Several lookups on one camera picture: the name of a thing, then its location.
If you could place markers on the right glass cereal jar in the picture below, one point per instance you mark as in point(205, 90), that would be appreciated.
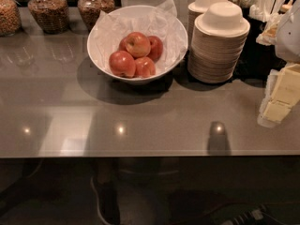
point(91, 9)

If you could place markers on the front stack paper bowls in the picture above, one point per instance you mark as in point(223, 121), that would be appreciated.
point(219, 36)

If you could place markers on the rear stack paper bowls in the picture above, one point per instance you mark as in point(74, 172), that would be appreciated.
point(196, 8)

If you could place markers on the middle glass cereal jar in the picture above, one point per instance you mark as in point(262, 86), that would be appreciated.
point(51, 15)

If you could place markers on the white ceramic bowl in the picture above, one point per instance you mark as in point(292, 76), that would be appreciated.
point(97, 52)

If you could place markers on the black cutlery holder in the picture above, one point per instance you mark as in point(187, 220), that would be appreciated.
point(256, 60)

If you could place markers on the left glass cereal jar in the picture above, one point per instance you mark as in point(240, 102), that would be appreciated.
point(10, 19)

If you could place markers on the stack paper bowls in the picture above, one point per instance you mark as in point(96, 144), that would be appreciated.
point(196, 8)
point(219, 36)

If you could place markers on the hidden rear red apple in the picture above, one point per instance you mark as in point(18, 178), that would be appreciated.
point(122, 44)

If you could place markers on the white plastic cutlery bunch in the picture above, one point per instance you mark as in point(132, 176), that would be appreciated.
point(267, 11)

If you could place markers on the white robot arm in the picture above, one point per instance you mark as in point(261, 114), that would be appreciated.
point(287, 45)

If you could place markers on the glass cereal jar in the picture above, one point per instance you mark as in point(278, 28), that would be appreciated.
point(51, 15)
point(91, 9)
point(10, 19)

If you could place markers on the white paper bowl liner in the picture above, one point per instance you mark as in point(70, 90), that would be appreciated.
point(109, 32)

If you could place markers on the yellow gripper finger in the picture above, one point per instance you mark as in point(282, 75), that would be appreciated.
point(282, 93)

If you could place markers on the black shoe white sole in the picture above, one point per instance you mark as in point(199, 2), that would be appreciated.
point(106, 200)

